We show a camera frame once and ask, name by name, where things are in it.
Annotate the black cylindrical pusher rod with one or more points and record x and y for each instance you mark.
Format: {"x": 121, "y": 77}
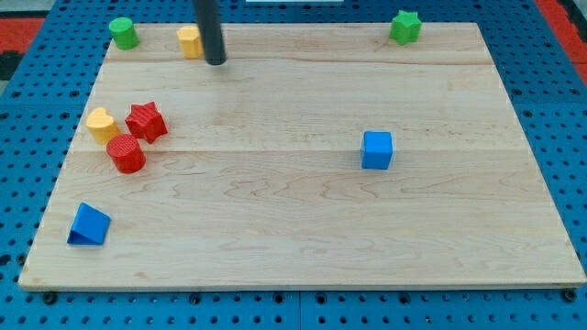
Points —
{"x": 207, "y": 17}

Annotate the yellow hexagon block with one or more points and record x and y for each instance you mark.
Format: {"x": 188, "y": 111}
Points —
{"x": 190, "y": 42}

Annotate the red star block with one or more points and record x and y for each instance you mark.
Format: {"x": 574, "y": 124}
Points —
{"x": 146, "y": 122}

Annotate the green star block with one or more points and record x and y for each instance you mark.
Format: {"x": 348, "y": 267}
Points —
{"x": 405, "y": 27}

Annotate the green cylinder block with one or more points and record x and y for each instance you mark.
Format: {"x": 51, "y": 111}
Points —
{"x": 123, "y": 33}

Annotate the yellow heart block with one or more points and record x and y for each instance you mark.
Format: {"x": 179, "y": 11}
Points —
{"x": 102, "y": 126}

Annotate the red cylinder block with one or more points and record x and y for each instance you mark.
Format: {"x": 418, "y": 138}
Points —
{"x": 125, "y": 152}

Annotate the wooden board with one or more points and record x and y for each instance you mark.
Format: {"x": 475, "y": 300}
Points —
{"x": 258, "y": 183}

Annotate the blue cube block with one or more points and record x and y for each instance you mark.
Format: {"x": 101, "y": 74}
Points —
{"x": 376, "y": 150}

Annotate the blue triangle block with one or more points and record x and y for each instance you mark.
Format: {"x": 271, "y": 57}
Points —
{"x": 89, "y": 227}

